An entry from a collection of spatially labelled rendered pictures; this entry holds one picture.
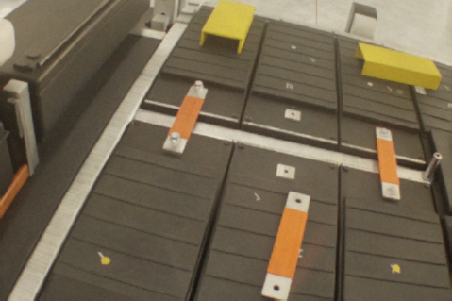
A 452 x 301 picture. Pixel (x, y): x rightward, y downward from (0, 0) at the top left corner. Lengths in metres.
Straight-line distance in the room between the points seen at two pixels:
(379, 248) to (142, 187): 0.28
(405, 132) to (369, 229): 0.25
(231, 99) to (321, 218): 0.25
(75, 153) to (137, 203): 0.13
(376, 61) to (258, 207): 0.41
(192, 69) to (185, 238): 0.33
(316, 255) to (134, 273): 0.19
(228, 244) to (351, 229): 0.14
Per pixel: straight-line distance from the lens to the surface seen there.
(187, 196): 0.52
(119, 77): 0.74
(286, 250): 0.49
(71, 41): 0.61
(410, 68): 0.86
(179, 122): 0.63
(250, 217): 0.51
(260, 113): 0.68
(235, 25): 0.83
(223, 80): 0.72
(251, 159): 0.60
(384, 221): 0.57
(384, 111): 0.76
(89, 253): 0.47
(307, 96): 0.73
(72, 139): 0.62
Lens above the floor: 1.38
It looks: 37 degrees down
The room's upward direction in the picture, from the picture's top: 10 degrees clockwise
